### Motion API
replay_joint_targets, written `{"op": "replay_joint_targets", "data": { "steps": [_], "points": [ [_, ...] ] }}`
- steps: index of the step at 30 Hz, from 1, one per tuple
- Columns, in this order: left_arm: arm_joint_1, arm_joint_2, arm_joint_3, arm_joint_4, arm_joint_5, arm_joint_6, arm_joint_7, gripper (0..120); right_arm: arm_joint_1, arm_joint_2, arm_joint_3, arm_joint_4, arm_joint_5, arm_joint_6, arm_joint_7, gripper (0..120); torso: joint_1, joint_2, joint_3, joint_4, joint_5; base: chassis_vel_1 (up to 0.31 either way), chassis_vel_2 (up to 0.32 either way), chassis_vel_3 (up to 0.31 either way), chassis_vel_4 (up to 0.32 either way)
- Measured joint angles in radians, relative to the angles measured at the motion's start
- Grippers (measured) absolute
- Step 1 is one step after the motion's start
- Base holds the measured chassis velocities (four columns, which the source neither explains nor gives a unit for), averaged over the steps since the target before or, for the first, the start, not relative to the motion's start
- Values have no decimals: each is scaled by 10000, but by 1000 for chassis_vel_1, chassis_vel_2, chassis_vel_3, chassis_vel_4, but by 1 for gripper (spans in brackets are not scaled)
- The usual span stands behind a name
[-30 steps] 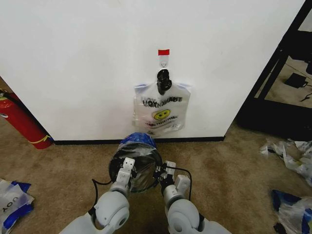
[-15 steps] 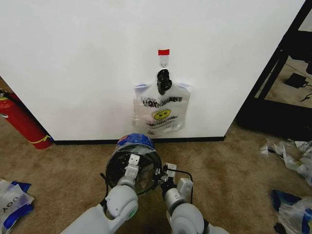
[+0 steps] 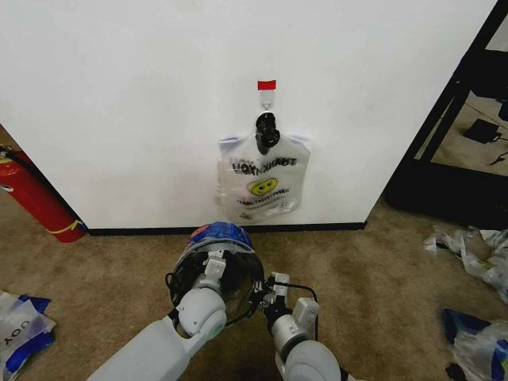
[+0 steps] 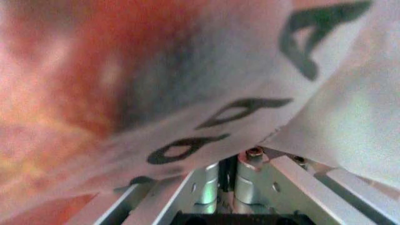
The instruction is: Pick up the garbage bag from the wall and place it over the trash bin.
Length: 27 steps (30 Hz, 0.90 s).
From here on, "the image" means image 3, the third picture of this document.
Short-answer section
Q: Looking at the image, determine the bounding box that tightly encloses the red fire extinguisher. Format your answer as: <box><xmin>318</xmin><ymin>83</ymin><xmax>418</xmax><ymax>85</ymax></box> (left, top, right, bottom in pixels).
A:
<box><xmin>0</xmin><ymin>144</ymin><xmax>87</xmax><ymax>244</ymax></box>

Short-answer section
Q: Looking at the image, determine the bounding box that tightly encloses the black power adapter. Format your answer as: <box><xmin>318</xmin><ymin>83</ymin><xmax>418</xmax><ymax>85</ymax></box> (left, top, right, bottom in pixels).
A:
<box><xmin>464</xmin><ymin>117</ymin><xmax>503</xmax><ymax>144</ymax></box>

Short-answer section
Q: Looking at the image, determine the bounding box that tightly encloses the blue bin liner bag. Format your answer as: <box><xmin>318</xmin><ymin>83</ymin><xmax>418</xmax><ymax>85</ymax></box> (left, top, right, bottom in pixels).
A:
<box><xmin>186</xmin><ymin>221</ymin><xmax>253</xmax><ymax>255</ymax></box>

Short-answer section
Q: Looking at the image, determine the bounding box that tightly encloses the black metal shelf frame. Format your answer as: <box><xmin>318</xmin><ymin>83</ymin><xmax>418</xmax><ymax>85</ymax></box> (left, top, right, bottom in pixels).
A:
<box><xmin>383</xmin><ymin>0</ymin><xmax>508</xmax><ymax>231</ymax></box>

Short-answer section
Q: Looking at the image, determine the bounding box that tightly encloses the black bag clip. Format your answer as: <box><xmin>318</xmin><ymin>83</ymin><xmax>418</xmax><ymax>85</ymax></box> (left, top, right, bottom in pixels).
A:
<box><xmin>255</xmin><ymin>111</ymin><xmax>281</xmax><ymax>156</ymax></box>

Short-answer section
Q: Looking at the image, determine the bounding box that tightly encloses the black mesh trash bin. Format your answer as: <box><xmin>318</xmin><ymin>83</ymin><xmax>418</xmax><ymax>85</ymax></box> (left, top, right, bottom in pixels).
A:
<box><xmin>164</xmin><ymin>233</ymin><xmax>266</xmax><ymax>327</ymax></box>

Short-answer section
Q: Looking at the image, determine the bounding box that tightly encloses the white blue plastic bag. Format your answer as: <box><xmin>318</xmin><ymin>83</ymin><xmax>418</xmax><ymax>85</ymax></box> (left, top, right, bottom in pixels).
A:
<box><xmin>0</xmin><ymin>290</ymin><xmax>57</xmax><ymax>375</ymax></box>

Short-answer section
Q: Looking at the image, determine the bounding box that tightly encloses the clear smiley garbage bag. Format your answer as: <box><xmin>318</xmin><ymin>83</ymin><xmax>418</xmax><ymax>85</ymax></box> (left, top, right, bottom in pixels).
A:
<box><xmin>214</xmin><ymin>127</ymin><xmax>311</xmax><ymax>225</ymax></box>

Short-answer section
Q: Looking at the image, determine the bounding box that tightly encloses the crumpled clear plastic bag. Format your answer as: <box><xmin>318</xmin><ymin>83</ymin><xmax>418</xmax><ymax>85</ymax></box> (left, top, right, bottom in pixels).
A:
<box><xmin>421</xmin><ymin>224</ymin><xmax>508</xmax><ymax>305</ymax></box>

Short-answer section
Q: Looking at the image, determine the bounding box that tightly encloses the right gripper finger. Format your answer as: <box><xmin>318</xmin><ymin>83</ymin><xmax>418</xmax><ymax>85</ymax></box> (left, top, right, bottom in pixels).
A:
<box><xmin>250</xmin><ymin>278</ymin><xmax>268</xmax><ymax>309</ymax></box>
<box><xmin>267</xmin><ymin>271</ymin><xmax>291</xmax><ymax>298</ymax></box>

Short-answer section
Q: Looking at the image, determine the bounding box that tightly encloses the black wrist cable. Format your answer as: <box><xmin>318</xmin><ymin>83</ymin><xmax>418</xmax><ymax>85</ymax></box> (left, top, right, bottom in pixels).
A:
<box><xmin>283</xmin><ymin>283</ymin><xmax>321</xmax><ymax>342</ymax></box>

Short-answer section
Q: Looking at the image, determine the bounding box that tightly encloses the blue clear plastic bag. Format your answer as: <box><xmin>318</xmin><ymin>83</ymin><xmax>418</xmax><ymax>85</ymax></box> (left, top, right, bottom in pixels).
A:
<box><xmin>441</xmin><ymin>307</ymin><xmax>508</xmax><ymax>381</ymax></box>

